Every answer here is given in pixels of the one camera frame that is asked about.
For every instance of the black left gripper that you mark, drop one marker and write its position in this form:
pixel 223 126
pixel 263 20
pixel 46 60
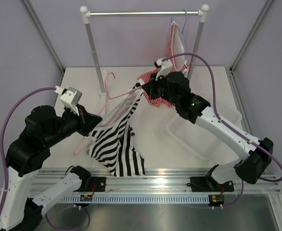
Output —
pixel 87 121

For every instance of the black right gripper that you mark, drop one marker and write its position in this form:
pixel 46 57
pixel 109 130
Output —
pixel 150 87

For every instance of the pink plastic hanger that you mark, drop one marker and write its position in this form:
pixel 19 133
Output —
pixel 77 149

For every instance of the black white striped tank top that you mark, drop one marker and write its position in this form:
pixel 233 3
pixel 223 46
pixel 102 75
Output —
pixel 112 140

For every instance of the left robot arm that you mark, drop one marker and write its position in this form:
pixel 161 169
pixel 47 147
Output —
pixel 25 157

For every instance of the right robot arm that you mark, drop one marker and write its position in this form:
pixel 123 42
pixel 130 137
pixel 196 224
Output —
pixel 253 153

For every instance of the red white striped tank top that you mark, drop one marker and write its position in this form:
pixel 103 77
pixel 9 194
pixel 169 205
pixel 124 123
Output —
pixel 174 46

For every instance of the blue plastic hanger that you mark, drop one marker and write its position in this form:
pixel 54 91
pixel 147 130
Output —
pixel 183 31

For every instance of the white plastic basket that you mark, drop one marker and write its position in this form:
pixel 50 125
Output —
pixel 197 140

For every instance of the white clothes rack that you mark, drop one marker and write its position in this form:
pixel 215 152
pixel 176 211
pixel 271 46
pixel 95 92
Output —
pixel 86 15

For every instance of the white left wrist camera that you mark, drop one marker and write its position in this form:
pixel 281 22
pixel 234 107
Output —
pixel 69 97

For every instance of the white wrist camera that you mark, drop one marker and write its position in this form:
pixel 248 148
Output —
pixel 69 97
pixel 164 66

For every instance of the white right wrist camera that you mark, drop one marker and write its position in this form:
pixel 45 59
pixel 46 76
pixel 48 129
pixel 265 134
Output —
pixel 164 66

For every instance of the white slotted cable duct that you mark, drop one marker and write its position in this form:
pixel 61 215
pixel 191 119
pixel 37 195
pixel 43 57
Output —
pixel 137 199

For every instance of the aluminium mounting rail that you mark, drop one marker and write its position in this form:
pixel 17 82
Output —
pixel 155 181

